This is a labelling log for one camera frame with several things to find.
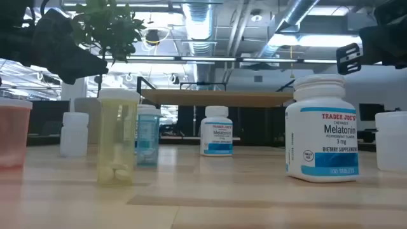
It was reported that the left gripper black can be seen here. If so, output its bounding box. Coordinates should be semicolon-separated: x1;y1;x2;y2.
31;8;109;85

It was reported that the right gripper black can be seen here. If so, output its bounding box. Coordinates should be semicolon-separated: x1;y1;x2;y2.
336;14;407;76

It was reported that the small plain white bottle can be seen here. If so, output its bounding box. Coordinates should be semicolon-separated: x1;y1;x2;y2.
375;111;407;173
60;111;90;158

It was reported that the white melatonin bottle blue label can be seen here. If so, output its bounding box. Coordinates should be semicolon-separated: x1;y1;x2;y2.
200;106;234;157
284;73;361;184

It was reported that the yellow translucent pill bottle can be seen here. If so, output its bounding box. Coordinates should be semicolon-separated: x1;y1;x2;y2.
96;88;141;188

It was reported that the red translucent pill bottle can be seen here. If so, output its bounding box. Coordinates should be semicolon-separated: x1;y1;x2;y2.
0;97;33;170

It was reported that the blue translucent pill bottle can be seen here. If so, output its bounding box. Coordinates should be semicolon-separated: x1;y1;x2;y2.
135;104;162;167

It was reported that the long ceiling strip light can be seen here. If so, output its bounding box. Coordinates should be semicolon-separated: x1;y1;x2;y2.
127;56;176;62
303;59;338;65
241;57;298;64
181;56;238;62

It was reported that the tall white planter pot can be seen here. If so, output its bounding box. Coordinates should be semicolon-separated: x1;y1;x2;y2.
74;97;102;146

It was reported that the green leafy indoor tree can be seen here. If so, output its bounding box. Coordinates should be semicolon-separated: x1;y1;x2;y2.
71;0;148;96

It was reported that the black computer monitor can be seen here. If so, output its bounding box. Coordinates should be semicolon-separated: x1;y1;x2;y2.
359;102;386;122

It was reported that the black office partition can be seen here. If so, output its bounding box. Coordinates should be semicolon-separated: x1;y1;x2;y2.
27;100;71;137

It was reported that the black round ceiling fixture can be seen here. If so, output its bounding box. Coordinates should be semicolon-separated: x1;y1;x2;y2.
144;29;162;45

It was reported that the yellow hanging cord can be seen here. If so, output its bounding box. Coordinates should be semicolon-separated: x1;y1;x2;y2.
289;46;295;79

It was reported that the silver slanted ceiling duct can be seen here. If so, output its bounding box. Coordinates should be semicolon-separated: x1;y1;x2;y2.
257;0;321;58

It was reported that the silver spiral ceiling duct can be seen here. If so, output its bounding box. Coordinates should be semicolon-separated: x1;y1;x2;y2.
181;0;214;58

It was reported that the wooden shelf black metal frame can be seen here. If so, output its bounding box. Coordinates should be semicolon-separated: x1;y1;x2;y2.
136;76;295;149

